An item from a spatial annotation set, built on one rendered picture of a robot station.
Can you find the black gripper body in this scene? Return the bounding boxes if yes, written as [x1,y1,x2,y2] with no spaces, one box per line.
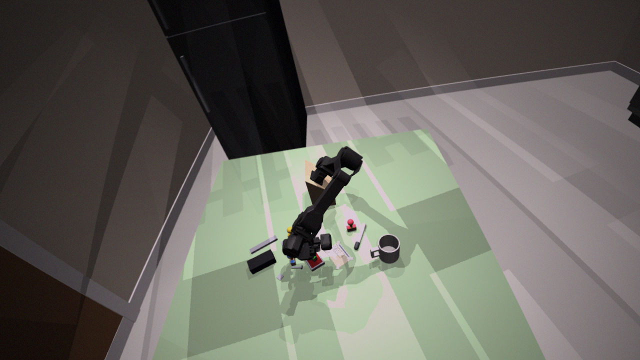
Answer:
[282,233,332,251]

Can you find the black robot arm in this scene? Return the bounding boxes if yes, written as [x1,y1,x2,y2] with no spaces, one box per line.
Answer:
[282,146,363,261]

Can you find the grey mug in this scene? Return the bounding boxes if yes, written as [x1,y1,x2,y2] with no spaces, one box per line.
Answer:
[370,234,400,264]

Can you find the pale peach card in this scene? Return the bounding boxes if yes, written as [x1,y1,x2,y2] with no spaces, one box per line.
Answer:
[324,241,353,269]

